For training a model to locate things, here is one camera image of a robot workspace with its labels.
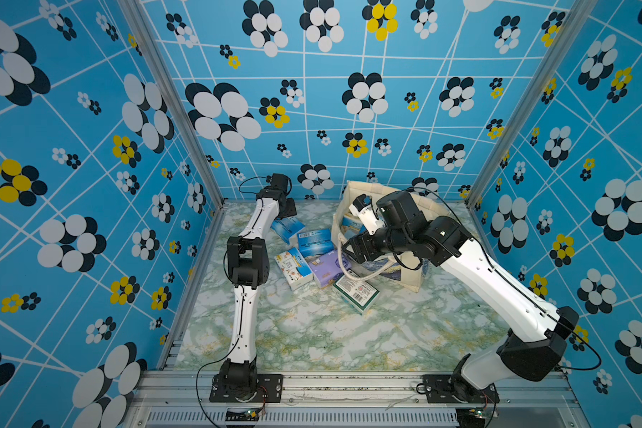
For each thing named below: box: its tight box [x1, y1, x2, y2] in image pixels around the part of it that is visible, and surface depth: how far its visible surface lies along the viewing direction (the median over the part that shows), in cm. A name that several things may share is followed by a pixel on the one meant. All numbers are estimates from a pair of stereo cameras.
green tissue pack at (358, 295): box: [332, 273, 380, 316], surface depth 88 cm
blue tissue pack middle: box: [296, 228, 335, 258], surface depth 101 cm
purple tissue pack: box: [308, 250, 352, 289], surface depth 93 cm
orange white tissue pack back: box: [273, 246, 313, 291], surface depth 93 cm
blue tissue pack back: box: [270, 216, 306, 245], surface depth 105 cm
